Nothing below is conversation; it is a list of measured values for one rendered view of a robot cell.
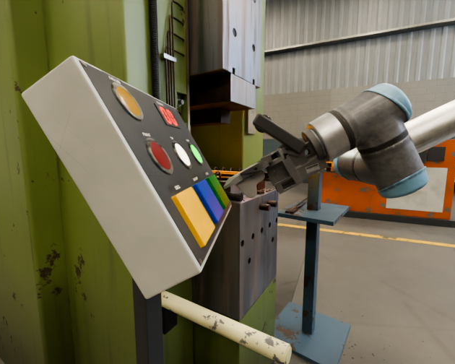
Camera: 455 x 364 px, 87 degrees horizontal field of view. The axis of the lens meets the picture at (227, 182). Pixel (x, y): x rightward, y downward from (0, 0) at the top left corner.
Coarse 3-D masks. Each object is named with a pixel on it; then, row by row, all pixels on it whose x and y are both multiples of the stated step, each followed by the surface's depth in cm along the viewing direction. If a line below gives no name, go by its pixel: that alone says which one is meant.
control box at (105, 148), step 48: (48, 96) 27; (96, 96) 26; (144, 96) 41; (96, 144) 27; (144, 144) 31; (192, 144) 54; (96, 192) 28; (144, 192) 27; (144, 240) 28; (192, 240) 29; (144, 288) 29
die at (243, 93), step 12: (192, 84) 93; (204, 84) 90; (216, 84) 88; (228, 84) 85; (240, 84) 90; (252, 84) 98; (192, 96) 94; (204, 96) 91; (216, 96) 88; (228, 96) 85; (240, 96) 91; (252, 96) 99; (192, 108) 101; (204, 108) 101; (228, 108) 101; (240, 108) 101; (252, 108) 101
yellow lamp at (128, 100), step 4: (120, 88) 32; (120, 92) 32; (124, 92) 33; (120, 96) 31; (124, 96) 32; (128, 96) 33; (124, 100) 31; (128, 100) 32; (132, 100) 34; (124, 104) 31; (128, 104) 32; (132, 104) 33; (136, 104) 35; (128, 108) 31; (132, 108) 32; (136, 108) 34; (132, 112) 32; (136, 112) 33
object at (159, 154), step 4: (152, 144) 33; (156, 144) 34; (152, 148) 32; (156, 148) 33; (160, 148) 35; (152, 152) 31; (156, 152) 32; (160, 152) 34; (164, 152) 35; (156, 156) 32; (160, 156) 33; (164, 156) 34; (160, 160) 32; (164, 160) 33; (168, 160) 35; (160, 164) 32; (164, 164) 33; (168, 164) 34; (168, 168) 34
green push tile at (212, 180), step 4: (212, 176) 54; (208, 180) 50; (212, 180) 52; (216, 180) 55; (212, 184) 50; (216, 184) 53; (212, 188) 50; (216, 188) 51; (220, 188) 55; (216, 192) 50; (220, 192) 53; (224, 192) 56; (216, 196) 50; (220, 196) 51; (224, 196) 54; (220, 200) 50; (224, 200) 52; (228, 200) 56; (220, 204) 50; (224, 204) 50; (224, 208) 50
